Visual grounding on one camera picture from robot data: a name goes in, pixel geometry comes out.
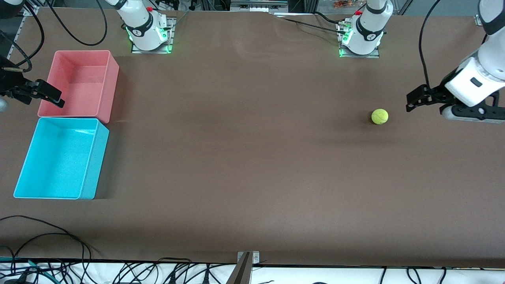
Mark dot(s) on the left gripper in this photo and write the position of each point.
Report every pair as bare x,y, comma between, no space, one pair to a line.
438,94

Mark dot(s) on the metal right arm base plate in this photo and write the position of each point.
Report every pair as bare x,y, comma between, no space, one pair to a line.
172,39

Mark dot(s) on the aluminium table edge rail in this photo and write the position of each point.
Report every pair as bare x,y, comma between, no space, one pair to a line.
17,37

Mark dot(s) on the yellow tennis ball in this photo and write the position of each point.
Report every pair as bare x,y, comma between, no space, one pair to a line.
380,116

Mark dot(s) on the pink plastic bin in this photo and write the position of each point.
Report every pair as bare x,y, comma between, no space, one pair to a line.
85,79

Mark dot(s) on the small metal bracket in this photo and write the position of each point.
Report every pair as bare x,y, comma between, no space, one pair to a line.
256,257

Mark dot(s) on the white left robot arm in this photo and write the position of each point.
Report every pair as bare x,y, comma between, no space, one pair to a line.
367,35

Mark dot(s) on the black camera pole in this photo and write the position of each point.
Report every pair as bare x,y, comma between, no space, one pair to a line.
240,272

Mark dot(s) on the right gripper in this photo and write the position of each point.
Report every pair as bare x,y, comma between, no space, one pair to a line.
8,82

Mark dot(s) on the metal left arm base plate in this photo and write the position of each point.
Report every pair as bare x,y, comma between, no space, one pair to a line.
359,56

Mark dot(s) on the silver aluminium rail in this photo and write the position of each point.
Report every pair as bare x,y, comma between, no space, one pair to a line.
258,4

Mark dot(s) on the blue plastic bin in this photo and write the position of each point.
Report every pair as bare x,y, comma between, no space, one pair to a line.
59,157

